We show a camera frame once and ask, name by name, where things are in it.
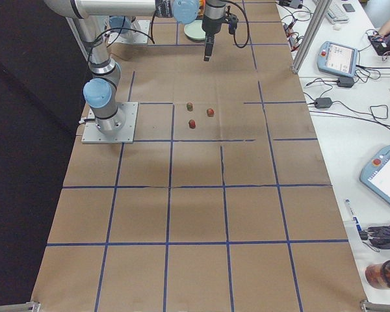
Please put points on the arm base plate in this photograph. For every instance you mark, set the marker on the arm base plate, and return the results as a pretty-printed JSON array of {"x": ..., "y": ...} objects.
[
  {"x": 128, "y": 31},
  {"x": 118, "y": 129}
]

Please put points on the blue teach pendant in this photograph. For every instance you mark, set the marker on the blue teach pendant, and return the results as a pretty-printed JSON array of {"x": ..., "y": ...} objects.
[
  {"x": 337, "y": 59},
  {"x": 376, "y": 174}
]

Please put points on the strawberry two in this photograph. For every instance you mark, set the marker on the strawberry two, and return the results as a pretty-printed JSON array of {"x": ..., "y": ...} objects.
[{"x": 210, "y": 112}]

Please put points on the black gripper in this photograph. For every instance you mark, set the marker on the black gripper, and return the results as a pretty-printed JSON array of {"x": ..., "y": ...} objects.
[{"x": 210, "y": 26}]

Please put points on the brown paper table cover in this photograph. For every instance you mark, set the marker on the brown paper table cover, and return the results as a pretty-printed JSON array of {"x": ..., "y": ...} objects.
[{"x": 237, "y": 214}]

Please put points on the aluminium frame post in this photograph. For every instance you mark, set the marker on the aluminium frame post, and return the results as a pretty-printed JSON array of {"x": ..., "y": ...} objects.
[{"x": 314, "y": 24}]

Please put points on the black power adapter one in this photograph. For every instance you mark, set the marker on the black power adapter one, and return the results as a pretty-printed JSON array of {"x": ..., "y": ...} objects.
[{"x": 345, "y": 82}]

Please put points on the light green plate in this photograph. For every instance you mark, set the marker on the light green plate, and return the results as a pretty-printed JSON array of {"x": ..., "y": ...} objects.
[{"x": 194, "y": 31}]

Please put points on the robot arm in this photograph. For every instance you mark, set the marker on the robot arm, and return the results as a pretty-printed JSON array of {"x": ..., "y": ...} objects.
[
  {"x": 100, "y": 92},
  {"x": 211, "y": 13}
]

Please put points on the white keyboard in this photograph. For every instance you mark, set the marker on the white keyboard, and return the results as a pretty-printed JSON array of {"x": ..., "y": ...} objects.
[{"x": 335, "y": 14}]

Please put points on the black power adapter two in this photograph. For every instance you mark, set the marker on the black power adapter two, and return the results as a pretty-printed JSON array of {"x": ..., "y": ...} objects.
[{"x": 323, "y": 103}]

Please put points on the strawberry three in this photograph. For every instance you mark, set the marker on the strawberry three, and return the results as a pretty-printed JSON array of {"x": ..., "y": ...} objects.
[{"x": 192, "y": 124}]

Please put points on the blue teach pendant near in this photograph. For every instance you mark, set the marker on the blue teach pendant near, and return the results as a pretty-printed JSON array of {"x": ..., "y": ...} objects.
[{"x": 376, "y": 174}]

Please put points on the blue teach pendant far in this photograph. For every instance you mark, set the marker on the blue teach pendant far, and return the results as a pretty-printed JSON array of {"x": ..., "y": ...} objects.
[{"x": 337, "y": 59}]

